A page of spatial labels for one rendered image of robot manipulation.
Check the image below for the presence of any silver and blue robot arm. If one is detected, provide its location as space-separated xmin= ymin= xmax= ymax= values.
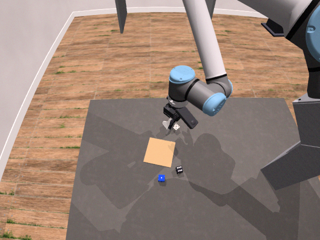
xmin=168 ymin=0 xmax=320 ymax=129

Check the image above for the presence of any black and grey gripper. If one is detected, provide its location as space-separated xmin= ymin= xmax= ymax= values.
xmin=162 ymin=102 xmax=182 ymax=136

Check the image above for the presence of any tan flat mat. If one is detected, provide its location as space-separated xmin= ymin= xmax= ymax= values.
xmin=143 ymin=137 xmax=175 ymax=168

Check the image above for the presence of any black die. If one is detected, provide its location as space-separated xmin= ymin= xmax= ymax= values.
xmin=175 ymin=166 xmax=183 ymax=174

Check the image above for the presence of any blue die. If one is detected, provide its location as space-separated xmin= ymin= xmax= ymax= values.
xmin=158 ymin=174 xmax=165 ymax=182

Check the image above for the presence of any white die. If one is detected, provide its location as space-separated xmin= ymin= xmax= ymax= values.
xmin=172 ymin=124 xmax=180 ymax=132

